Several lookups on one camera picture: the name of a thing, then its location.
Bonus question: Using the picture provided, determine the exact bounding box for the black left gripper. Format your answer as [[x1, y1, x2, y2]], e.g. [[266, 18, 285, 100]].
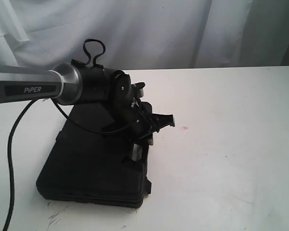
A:
[[101, 102, 175, 164]]

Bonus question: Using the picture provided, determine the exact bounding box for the black plastic tool case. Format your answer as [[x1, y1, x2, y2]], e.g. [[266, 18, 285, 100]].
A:
[[36, 103, 151, 208]]

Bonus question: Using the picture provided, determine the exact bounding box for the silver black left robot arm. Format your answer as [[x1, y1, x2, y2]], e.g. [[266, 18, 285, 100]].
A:
[[0, 63, 175, 144]]

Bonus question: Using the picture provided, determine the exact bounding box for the white backdrop curtain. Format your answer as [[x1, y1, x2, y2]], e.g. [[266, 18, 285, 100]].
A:
[[0, 0, 289, 70]]

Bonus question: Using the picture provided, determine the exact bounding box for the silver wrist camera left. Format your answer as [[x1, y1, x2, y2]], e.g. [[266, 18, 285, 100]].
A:
[[131, 82, 145, 98]]

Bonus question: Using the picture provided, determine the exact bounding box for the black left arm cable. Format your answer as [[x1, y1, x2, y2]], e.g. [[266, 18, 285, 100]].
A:
[[2, 38, 145, 231]]

